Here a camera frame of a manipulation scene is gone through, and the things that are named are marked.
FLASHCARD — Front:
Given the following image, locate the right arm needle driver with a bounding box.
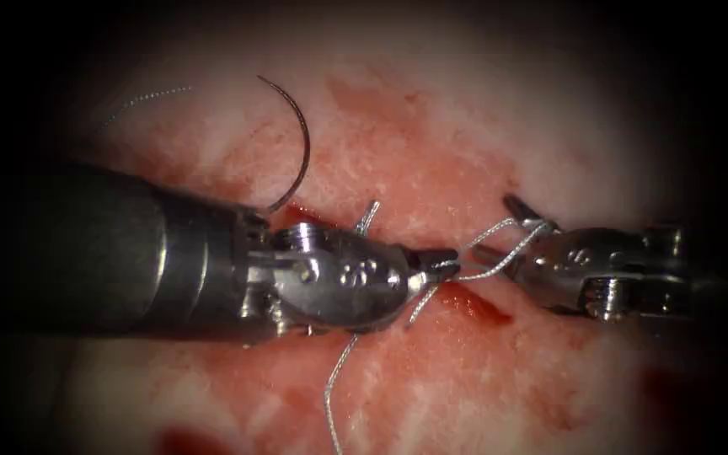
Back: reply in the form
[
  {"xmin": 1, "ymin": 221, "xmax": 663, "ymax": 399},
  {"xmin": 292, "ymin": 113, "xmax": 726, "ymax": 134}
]
[{"xmin": 506, "ymin": 222, "xmax": 688, "ymax": 324}]

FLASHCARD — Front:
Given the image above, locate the left arm needle driver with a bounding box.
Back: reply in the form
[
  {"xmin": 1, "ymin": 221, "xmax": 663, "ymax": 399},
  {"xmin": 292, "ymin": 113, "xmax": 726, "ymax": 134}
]
[{"xmin": 236, "ymin": 211, "xmax": 415, "ymax": 347}]

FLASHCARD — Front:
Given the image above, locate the left arm needle driver jaw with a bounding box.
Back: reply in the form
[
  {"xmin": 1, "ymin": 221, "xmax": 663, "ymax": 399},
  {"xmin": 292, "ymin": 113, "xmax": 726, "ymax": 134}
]
[
  {"xmin": 409, "ymin": 270, "xmax": 446, "ymax": 296},
  {"xmin": 410, "ymin": 248, "xmax": 462, "ymax": 280}
]

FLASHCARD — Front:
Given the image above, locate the curved steel needle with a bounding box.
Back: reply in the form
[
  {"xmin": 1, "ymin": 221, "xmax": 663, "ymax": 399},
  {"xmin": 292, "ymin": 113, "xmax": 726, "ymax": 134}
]
[{"xmin": 254, "ymin": 74, "xmax": 312, "ymax": 215}]

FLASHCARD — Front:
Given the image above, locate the right arm needle driver jaw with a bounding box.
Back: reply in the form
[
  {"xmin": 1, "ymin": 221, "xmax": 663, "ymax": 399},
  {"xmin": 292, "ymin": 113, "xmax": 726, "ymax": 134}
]
[
  {"xmin": 469, "ymin": 244, "xmax": 521, "ymax": 274},
  {"xmin": 502, "ymin": 193, "xmax": 562, "ymax": 234}
]

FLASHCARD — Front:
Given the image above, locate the blue thread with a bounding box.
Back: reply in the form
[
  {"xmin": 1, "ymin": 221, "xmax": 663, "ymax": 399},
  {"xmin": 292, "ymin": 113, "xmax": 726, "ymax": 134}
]
[{"xmin": 95, "ymin": 83, "xmax": 554, "ymax": 455}]

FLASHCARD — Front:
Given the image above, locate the tissue pad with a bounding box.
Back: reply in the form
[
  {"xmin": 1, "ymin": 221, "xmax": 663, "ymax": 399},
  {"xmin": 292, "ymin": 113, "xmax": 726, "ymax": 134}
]
[{"xmin": 0, "ymin": 0, "xmax": 728, "ymax": 455}]

